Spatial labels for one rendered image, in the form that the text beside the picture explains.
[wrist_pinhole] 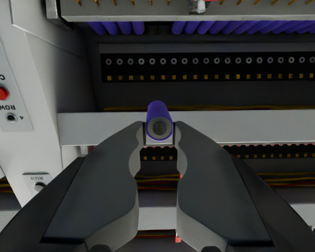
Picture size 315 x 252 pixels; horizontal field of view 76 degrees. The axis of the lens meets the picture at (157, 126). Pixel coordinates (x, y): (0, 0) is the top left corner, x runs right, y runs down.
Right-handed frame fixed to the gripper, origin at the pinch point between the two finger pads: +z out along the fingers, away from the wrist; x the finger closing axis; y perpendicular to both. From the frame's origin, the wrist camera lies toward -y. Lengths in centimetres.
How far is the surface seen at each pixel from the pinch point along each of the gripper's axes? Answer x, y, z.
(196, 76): 6.7, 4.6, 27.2
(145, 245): -4, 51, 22
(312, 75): 29.2, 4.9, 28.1
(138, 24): -3.1, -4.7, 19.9
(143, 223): -3.3, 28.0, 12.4
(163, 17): 0.4, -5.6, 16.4
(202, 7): 4.2, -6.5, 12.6
